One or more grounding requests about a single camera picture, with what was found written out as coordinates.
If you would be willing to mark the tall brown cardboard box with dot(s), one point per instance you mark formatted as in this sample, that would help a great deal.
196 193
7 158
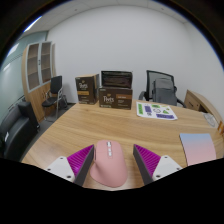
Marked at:
85 90

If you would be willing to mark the black mesh office chair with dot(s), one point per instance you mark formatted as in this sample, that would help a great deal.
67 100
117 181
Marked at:
150 78

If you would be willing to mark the wooden shelf unit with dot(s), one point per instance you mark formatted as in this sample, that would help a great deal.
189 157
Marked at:
35 96

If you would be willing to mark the black box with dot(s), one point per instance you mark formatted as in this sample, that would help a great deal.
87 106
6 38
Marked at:
116 79

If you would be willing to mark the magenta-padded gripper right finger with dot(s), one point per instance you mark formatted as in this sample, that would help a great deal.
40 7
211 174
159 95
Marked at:
166 165

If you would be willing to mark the white sticker sheet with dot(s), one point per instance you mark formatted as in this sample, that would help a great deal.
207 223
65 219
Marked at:
156 111

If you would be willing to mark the small orange box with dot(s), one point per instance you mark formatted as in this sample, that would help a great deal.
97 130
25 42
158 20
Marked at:
221 128

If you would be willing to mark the pink and blue mouse pad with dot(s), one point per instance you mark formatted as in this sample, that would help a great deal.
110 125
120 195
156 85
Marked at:
198 148

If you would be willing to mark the black sofa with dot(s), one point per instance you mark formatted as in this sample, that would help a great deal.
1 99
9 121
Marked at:
16 131

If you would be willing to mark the wooden side desk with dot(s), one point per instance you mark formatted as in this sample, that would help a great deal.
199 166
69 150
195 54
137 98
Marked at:
196 100

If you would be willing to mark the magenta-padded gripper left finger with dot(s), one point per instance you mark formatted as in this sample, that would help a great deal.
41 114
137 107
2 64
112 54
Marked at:
61 165

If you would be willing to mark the wide brown cardboard box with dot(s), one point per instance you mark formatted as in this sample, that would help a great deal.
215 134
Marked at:
115 99

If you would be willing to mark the pink computer mouse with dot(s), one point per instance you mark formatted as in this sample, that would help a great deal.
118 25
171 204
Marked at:
109 168

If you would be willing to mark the grey backpack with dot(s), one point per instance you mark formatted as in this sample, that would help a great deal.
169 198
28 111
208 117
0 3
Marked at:
164 92

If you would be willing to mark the black visitor chair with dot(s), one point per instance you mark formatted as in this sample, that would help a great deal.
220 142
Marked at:
55 86

